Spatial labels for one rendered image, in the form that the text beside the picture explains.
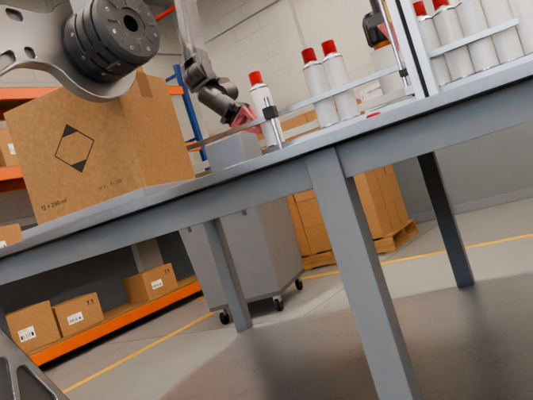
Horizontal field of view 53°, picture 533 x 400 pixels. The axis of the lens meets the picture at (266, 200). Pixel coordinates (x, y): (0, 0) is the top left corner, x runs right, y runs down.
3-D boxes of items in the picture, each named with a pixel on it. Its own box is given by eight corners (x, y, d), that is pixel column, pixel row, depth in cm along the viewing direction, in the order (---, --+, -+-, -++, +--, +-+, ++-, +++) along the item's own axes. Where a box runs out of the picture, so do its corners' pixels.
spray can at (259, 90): (289, 143, 144) (266, 70, 144) (281, 144, 139) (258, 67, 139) (272, 149, 146) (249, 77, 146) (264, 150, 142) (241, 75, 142)
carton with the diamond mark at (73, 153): (197, 181, 135) (165, 78, 135) (147, 188, 112) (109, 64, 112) (101, 213, 145) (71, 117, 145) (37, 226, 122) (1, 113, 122)
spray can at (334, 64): (363, 117, 136) (339, 39, 136) (358, 116, 131) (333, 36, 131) (344, 123, 138) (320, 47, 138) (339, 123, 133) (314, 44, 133)
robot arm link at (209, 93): (192, 101, 150) (198, 82, 146) (207, 97, 155) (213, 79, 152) (211, 114, 148) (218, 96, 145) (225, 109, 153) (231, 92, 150)
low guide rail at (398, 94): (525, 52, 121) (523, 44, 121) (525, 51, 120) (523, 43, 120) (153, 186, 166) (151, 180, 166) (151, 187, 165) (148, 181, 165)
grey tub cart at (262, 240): (245, 300, 451) (211, 190, 451) (316, 282, 432) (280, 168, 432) (203, 335, 367) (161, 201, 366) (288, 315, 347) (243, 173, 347)
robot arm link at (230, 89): (180, 77, 150) (199, 61, 145) (204, 72, 160) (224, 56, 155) (201, 115, 151) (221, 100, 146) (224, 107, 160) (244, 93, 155)
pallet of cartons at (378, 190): (419, 232, 533) (377, 97, 533) (395, 251, 461) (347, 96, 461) (313, 256, 594) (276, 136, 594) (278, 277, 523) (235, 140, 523)
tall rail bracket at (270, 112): (299, 158, 137) (279, 96, 137) (289, 159, 131) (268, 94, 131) (288, 162, 139) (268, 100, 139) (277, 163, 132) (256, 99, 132)
